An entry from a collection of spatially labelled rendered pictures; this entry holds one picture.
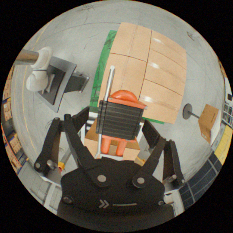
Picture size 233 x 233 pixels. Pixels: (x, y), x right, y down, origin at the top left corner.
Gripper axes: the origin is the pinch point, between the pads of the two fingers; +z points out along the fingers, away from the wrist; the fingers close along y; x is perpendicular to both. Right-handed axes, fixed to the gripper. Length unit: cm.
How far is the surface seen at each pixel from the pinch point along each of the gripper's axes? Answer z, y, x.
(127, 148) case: 26.7, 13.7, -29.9
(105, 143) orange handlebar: -0.6, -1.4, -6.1
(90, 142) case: 26.7, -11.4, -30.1
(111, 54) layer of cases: 67, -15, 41
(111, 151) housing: 0.5, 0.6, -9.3
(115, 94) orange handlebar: -0.4, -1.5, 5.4
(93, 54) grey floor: 122, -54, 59
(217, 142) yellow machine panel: 77, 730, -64
